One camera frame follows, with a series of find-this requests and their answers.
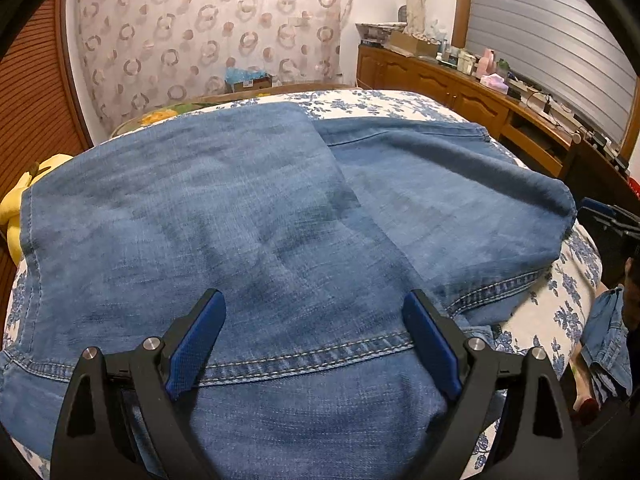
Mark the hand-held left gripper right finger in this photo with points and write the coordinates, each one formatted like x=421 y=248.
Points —
x=432 y=345

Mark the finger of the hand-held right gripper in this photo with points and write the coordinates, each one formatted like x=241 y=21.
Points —
x=597 y=207

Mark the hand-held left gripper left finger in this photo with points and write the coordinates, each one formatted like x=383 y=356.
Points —
x=197 y=340

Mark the blue denim pants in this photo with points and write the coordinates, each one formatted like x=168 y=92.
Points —
x=200 y=210

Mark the blue floral bed sheet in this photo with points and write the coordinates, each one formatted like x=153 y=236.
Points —
x=550 y=310

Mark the white power strip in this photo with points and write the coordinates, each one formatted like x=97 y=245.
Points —
x=537 y=100

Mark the small denim cloth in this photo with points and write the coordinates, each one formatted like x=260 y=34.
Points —
x=607 y=340

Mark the grey window blind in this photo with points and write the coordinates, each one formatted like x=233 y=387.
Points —
x=545 y=35

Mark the pink bottle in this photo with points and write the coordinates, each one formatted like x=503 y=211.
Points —
x=486 y=62

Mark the wooden sideboard cabinet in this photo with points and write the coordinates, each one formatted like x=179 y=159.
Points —
x=440 y=80

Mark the colourful flower blanket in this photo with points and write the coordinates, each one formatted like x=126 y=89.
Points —
x=150 y=117

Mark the yellow plush toy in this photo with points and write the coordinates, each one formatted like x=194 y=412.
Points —
x=11 y=202

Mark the flat cardboard box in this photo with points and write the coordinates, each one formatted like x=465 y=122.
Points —
x=412 y=42

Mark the cardboard box with blue bag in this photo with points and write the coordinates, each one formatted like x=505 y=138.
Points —
x=247 y=80

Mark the patterned tray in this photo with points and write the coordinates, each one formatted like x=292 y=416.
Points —
x=380 y=30

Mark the wooden louvred wardrobe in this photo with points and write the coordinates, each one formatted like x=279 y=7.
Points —
x=35 y=110

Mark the circle patterned sheer curtain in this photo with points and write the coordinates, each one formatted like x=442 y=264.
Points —
x=200 y=25

